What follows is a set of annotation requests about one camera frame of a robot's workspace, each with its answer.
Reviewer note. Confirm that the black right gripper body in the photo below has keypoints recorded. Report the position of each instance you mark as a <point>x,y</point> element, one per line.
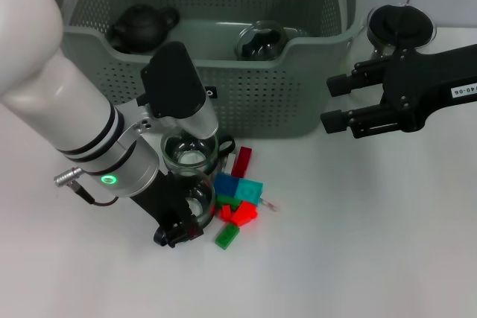
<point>425,87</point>

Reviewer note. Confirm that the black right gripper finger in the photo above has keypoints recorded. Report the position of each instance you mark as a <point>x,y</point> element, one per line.
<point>357,120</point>
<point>357,77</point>

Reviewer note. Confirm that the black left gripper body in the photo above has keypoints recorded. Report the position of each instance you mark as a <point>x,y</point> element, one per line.
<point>164,202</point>

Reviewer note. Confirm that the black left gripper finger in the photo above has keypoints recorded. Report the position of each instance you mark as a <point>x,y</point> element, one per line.
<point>184,234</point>

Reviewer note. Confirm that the glass teacup with black holder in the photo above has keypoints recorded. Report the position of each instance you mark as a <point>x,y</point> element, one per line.
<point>186,158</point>
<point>203,191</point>

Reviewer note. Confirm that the glass jar with teal bricks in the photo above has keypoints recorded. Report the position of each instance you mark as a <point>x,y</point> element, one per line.
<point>261,42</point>

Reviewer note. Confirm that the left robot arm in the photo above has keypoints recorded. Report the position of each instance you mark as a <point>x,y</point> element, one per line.
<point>67,91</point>

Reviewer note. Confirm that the grey-green perforated storage bin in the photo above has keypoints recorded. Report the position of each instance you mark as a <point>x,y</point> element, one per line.
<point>261,102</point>

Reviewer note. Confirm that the flat green toy brick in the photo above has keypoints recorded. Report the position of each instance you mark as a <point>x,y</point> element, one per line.
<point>227,236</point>

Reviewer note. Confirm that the small red toy brick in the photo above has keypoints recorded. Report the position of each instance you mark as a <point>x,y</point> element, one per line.
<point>225,212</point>

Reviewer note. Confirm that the dark green toy brick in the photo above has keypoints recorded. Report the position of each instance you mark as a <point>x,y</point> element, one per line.
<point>227,200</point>

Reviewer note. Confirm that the large red toy brick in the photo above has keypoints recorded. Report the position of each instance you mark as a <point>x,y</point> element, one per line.
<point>244,214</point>

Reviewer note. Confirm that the blue toy brick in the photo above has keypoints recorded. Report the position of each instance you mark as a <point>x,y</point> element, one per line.
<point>225,185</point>

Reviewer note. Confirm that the teal toy brick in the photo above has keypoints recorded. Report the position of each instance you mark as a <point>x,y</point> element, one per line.
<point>249,191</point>

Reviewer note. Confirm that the dark red toy brick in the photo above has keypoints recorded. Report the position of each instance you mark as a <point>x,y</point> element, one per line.
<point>242,161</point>

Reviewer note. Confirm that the black clay teapot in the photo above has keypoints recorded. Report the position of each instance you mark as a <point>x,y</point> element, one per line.
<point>139,27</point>

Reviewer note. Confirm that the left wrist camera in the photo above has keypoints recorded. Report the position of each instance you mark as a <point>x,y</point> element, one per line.
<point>175,87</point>

